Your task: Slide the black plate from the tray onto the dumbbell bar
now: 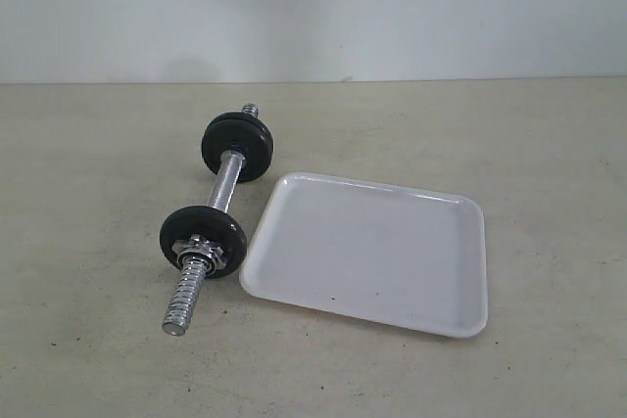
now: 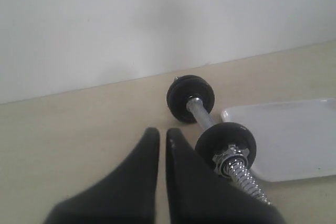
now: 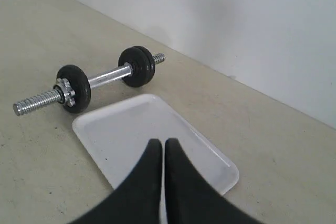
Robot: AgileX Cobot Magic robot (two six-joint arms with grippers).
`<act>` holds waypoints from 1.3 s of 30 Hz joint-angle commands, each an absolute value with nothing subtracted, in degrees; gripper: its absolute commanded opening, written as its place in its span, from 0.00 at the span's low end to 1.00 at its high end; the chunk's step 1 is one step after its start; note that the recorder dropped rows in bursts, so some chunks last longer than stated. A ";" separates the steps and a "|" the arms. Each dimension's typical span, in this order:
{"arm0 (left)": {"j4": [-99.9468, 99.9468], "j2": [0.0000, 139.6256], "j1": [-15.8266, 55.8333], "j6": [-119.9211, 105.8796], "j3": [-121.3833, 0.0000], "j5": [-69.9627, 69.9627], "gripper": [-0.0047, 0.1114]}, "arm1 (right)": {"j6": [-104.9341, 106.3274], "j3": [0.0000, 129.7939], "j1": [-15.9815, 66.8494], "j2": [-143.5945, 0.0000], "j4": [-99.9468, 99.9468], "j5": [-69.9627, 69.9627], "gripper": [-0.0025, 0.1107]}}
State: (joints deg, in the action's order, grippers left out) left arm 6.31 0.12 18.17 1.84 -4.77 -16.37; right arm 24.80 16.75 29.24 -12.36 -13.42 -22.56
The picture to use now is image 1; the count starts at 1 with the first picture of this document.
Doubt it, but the chrome threaded dumbbell bar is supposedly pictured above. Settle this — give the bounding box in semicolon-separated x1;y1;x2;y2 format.
162;103;259;337

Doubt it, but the black weight plate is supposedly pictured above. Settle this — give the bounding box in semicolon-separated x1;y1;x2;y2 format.
207;112;270;134
159;206;248;279
201;120;274;183

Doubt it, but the chrome hex collar nut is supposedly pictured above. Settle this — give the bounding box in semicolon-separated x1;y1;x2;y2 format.
172;234;227;276

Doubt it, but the white rectangular plastic tray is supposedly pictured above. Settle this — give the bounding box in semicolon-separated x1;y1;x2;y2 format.
239;172;488;339

